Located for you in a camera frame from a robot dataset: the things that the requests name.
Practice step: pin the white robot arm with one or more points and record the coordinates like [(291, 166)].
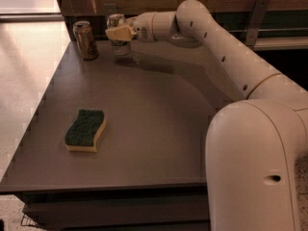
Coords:
[(252, 145)]

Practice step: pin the orange soda can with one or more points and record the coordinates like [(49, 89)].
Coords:
[(85, 40)]

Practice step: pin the white green 7up can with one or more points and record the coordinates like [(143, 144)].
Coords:
[(120, 48)]

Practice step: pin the wire rack corner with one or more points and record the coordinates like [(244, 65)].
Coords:
[(28, 222)]

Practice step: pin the horizontal metal rail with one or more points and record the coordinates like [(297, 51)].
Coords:
[(269, 30)]

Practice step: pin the right metal bracket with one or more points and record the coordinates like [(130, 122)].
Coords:
[(256, 18)]

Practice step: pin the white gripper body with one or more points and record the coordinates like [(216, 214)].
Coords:
[(141, 27)]

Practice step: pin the green yellow sponge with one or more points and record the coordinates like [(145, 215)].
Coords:
[(84, 132)]

